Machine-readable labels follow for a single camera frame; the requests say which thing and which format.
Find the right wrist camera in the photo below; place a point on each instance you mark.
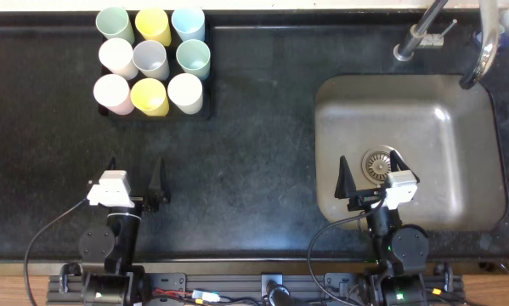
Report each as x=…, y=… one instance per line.
x=400, y=189

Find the white cup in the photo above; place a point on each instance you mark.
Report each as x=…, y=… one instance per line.
x=185, y=92
x=117, y=57

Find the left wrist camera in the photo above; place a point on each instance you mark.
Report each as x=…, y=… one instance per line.
x=109, y=189

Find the steel sink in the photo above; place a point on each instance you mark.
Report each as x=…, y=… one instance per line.
x=441, y=140

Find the green cup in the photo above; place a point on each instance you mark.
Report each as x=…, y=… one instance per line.
x=114, y=23
x=193, y=58

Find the grey cup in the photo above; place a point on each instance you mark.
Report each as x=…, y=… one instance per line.
x=151, y=59

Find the steel tap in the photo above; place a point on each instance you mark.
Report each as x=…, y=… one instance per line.
x=490, y=47

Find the pink cup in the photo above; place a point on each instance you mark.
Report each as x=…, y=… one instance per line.
x=111, y=93

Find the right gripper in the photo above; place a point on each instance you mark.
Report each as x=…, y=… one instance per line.
x=362, y=200

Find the black tray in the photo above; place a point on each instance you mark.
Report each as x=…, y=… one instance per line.
x=207, y=100

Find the yellow cup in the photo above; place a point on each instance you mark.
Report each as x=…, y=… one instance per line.
x=153, y=25
x=149, y=97

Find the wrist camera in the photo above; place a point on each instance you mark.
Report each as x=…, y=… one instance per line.
x=400, y=189
x=109, y=189

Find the mounting rail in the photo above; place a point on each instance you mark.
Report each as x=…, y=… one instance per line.
x=237, y=285

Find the blue cup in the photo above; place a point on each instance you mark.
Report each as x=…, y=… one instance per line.
x=188, y=23

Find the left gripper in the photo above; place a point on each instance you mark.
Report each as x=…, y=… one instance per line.
x=148, y=203

